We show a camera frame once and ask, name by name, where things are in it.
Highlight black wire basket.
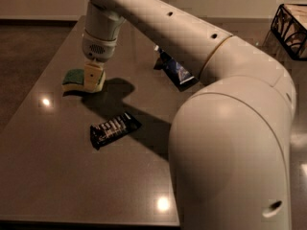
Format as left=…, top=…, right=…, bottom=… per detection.
left=271, top=4, right=307, bottom=61

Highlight blue chip bag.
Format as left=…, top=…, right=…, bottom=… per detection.
left=154, top=45, right=195, bottom=85

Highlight black candy bar wrapper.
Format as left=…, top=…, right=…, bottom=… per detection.
left=90, top=112, right=142, bottom=150

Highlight green and yellow sponge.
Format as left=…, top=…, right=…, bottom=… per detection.
left=61, top=69, right=96, bottom=93

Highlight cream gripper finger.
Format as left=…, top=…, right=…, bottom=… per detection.
left=83, top=61, right=105, bottom=92

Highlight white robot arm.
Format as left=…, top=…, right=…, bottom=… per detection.
left=86, top=0, right=296, bottom=230

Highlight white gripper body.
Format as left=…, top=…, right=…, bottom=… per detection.
left=82, top=32, right=116, bottom=62

